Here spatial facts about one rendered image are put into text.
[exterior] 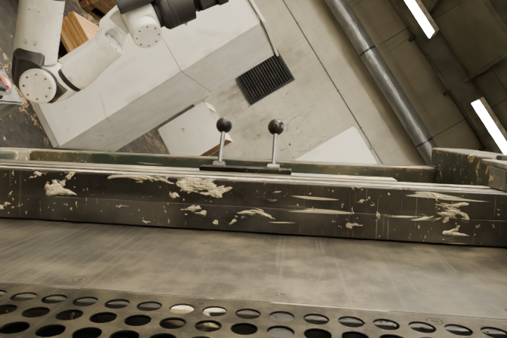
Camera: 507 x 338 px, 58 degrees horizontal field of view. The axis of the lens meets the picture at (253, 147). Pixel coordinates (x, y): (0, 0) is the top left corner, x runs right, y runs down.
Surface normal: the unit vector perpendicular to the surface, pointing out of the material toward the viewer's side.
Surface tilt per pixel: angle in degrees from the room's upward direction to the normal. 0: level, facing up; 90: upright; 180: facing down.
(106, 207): 90
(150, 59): 90
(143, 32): 85
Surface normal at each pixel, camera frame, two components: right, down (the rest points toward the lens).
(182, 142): -0.15, -0.05
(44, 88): 0.08, 0.33
